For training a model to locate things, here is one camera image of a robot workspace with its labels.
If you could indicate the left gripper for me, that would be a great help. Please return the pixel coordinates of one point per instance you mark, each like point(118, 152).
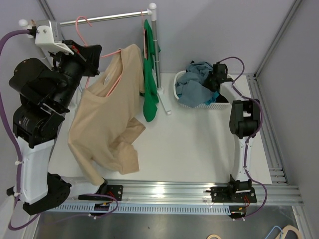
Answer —
point(87, 57)

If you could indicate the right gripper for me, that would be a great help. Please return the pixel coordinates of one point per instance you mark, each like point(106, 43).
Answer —
point(205, 82)

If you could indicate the teal t shirt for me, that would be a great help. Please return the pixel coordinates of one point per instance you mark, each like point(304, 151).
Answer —
point(213, 98)

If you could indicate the grey blue t shirt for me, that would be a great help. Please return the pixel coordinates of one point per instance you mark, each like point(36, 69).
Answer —
point(190, 86)

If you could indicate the beige t shirt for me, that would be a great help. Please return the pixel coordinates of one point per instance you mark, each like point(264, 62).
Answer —
point(104, 127)

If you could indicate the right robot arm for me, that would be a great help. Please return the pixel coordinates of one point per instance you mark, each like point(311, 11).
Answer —
point(245, 122)

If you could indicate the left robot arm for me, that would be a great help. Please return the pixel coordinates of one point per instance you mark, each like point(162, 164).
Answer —
point(45, 95)

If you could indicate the green t shirt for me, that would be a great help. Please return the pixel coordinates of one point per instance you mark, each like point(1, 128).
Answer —
point(150, 95)

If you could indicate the spare blue hanger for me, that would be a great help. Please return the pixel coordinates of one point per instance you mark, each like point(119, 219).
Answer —
point(271, 233)

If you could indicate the white plastic laundry basket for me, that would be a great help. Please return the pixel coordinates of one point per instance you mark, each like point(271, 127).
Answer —
point(211, 106)

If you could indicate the white metal clothes rack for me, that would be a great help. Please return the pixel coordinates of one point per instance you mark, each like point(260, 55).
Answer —
point(151, 11)

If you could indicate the tape roll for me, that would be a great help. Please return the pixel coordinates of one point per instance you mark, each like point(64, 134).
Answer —
point(213, 236)

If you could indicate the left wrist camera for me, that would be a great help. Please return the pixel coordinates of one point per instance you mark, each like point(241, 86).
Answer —
point(47, 36)

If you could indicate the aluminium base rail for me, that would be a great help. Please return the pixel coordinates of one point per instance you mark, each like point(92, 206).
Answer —
point(178, 193)

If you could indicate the slotted cable duct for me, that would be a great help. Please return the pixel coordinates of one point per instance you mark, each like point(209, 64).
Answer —
point(98, 208)

